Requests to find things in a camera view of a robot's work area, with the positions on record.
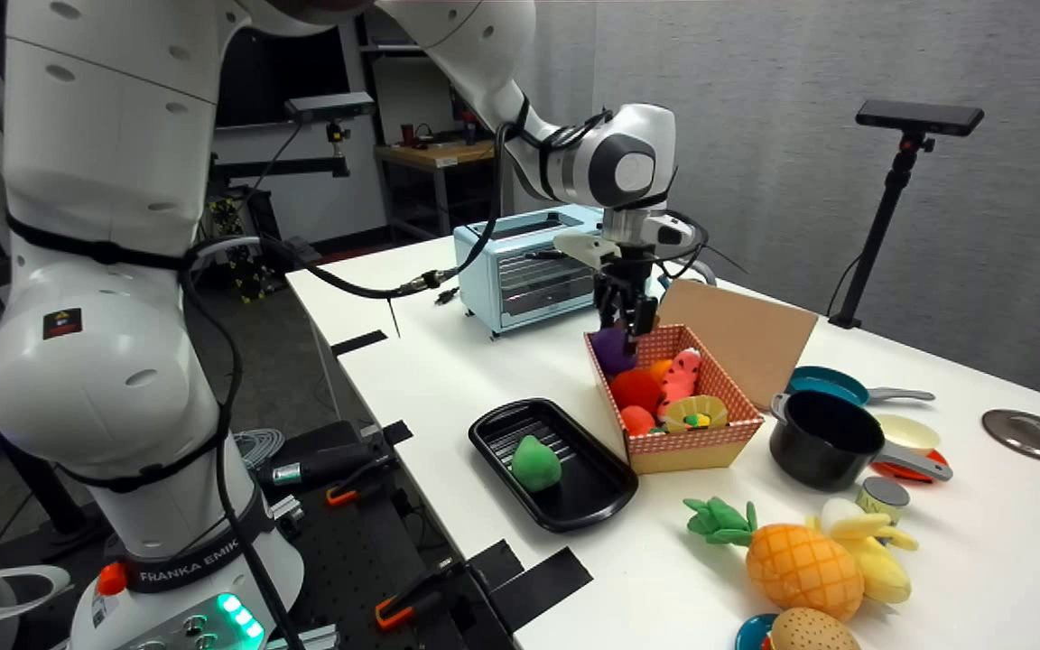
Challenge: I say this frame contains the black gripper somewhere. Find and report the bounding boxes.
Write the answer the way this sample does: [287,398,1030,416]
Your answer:
[593,244,672,353]

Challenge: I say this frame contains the purple grape plush toy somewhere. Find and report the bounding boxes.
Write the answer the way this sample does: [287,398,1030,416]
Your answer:
[588,323,639,378]

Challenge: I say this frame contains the red tomato plush toy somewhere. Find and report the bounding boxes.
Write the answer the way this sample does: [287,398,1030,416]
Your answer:
[608,365,665,411]

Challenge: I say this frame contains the pink plush toy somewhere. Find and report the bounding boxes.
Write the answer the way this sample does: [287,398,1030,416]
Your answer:
[658,344,708,409]

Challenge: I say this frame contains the orange plush toy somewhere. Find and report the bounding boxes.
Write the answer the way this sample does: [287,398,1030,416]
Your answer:
[618,401,660,439]

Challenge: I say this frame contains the yellow green round plush toy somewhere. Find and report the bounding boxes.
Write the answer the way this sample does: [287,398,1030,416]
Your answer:
[660,395,732,439]

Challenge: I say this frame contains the black ridged tray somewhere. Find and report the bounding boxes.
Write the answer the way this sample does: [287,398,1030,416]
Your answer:
[468,395,642,536]

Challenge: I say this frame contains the teal toy pan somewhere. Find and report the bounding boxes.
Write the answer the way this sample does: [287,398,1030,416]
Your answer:
[785,362,939,416]

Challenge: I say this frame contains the black toy pot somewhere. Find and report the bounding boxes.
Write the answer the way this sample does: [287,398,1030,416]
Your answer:
[767,389,889,496]

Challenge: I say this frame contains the pineapple plush toy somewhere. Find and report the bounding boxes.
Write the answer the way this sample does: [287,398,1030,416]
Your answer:
[684,496,872,625]

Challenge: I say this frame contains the yellow banana plush toy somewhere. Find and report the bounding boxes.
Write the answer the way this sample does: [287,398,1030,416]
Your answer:
[823,511,921,611]

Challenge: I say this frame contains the brown bread plush toy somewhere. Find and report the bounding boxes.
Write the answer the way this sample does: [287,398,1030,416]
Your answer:
[767,602,864,650]

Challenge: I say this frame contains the open cardboard box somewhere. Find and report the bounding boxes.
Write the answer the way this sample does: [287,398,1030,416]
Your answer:
[584,279,823,476]

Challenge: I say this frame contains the light blue toaster oven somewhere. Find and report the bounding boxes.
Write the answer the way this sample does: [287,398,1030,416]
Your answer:
[451,199,622,340]

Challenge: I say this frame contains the wooden side table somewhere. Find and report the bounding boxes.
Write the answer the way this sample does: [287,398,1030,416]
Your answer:
[374,135,504,234]

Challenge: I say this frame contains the black tripod stand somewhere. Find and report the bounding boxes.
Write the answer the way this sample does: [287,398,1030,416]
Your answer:
[828,128,937,333]

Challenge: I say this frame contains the small silver can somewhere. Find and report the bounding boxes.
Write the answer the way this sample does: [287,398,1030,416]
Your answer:
[854,475,914,525]

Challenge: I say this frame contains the blue plate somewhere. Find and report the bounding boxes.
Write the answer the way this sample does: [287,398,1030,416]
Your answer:
[730,611,779,650]

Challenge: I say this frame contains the black clamp with orange tip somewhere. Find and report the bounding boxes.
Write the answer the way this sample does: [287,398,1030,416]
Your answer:
[263,439,393,514]
[374,569,468,637]

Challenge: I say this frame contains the potted plant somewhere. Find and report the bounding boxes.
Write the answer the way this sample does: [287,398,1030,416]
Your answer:
[199,192,287,305]

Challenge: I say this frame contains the round metal table cover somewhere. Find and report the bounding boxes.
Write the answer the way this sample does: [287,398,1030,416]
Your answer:
[978,404,1040,471]

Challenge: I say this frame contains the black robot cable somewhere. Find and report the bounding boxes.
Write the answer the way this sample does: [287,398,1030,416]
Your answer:
[178,94,613,306]

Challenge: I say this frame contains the cream pan with red handle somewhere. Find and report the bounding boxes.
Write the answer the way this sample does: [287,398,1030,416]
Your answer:
[872,411,959,493]

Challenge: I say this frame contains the black camera bar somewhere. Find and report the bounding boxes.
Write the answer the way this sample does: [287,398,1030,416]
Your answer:
[854,99,989,143]

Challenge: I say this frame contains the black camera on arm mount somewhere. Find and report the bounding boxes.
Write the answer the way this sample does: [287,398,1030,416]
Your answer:
[281,92,379,128]

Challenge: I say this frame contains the black wall monitor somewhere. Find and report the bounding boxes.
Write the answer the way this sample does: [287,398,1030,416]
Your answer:
[212,20,358,131]

